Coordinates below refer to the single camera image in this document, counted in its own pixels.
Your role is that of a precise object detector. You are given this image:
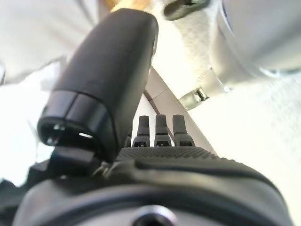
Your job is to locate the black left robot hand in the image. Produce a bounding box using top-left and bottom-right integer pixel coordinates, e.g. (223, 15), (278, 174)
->
(0, 8), (293, 226)

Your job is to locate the beige panelled bed base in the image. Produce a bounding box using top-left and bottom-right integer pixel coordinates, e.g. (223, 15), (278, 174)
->
(130, 65), (222, 156)

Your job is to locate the brown wicker basket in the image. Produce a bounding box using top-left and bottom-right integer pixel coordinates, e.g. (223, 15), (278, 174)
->
(110, 0), (152, 13)

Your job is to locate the beige bed blanket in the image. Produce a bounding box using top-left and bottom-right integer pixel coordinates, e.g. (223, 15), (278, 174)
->
(0, 0), (132, 189)

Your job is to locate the silver left robot leg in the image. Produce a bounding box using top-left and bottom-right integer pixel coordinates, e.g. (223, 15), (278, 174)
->
(178, 0), (301, 111)

